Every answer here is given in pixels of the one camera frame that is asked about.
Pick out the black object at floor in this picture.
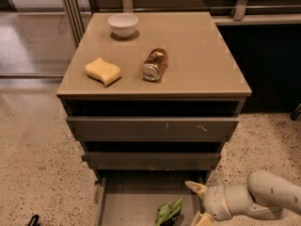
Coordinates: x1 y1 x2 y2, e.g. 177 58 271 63
27 215 40 226

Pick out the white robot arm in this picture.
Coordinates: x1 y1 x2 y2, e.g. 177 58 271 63
185 170 301 226

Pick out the metal rail frame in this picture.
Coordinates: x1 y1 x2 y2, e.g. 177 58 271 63
62 0 301 43

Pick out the grey middle drawer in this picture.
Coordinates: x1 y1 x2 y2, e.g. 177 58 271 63
83 152 221 170

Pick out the white ceramic bowl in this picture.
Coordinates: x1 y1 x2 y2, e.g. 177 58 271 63
108 13 138 39

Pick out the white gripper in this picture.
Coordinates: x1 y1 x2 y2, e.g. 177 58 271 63
185 181 232 226

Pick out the green rice chip bag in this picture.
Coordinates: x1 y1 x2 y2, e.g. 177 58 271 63
154 198 183 226

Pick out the dark object right edge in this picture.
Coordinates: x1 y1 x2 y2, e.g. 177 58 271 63
290 104 301 121

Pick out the grey open bottom drawer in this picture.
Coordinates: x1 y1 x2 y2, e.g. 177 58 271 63
95 170 203 226

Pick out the crushed golden soda can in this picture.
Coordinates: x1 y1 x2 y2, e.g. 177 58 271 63
142 48 167 82

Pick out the grey drawer cabinet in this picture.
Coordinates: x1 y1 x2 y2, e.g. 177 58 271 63
55 11 252 184

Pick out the yellow sponge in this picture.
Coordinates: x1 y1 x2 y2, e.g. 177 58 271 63
85 57 121 87

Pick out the grey top drawer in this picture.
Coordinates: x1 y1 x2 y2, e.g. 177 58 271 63
67 116 239 142

